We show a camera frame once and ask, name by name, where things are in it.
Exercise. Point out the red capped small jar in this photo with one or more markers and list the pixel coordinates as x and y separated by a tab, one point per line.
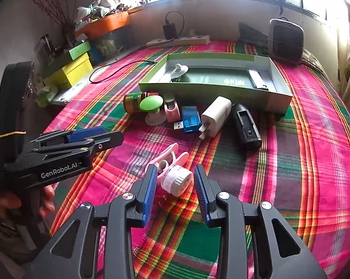
133	101

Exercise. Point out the orange plastic tray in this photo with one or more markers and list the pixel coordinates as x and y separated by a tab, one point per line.
105	24

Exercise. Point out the green topped suction hook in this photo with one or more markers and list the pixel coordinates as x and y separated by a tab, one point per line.
149	104

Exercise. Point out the patterned pillow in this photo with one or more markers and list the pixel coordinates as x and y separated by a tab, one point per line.
311	59

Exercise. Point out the black rectangular device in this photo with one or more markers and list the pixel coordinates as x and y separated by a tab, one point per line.
246	126

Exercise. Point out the green cardboard box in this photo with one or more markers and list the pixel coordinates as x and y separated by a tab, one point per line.
192	93

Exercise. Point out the black grey speaker box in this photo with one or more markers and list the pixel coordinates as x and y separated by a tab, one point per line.
285	39

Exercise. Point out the dried branches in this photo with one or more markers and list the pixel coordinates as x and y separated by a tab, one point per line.
54	8

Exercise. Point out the pink white clip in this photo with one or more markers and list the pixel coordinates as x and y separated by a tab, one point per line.
166	155

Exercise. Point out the black power adapter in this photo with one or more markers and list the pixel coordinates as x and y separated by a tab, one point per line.
169	31

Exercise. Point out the pile of assorted packets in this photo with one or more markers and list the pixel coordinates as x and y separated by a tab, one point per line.
99	7

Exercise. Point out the white suction hook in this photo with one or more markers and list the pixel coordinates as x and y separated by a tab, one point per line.
179	70

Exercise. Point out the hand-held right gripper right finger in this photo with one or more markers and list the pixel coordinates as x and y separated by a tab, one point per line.
201	197

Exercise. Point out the yellow box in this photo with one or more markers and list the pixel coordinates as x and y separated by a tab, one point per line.
73	71

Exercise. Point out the dark glass jar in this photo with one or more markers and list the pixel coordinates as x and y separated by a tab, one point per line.
45	46

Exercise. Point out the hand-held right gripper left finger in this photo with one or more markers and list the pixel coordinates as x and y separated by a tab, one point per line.
150	194

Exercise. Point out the green lidded box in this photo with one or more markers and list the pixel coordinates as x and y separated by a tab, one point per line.
79	49

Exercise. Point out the blue usb tester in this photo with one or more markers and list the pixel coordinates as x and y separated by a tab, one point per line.
191	119

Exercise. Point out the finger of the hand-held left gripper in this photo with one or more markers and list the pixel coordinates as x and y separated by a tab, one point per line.
111	139
86	134

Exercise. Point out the white power strip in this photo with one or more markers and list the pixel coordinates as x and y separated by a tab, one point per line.
178	40

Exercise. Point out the white plastic bags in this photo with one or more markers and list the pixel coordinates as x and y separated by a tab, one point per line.
47	93

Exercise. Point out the clear storage tank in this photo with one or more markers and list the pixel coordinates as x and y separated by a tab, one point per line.
111	45

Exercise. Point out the person's left hand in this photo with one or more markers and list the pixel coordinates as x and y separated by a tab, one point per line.
47	200

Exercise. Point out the white usb charger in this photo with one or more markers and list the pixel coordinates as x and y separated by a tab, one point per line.
217	113

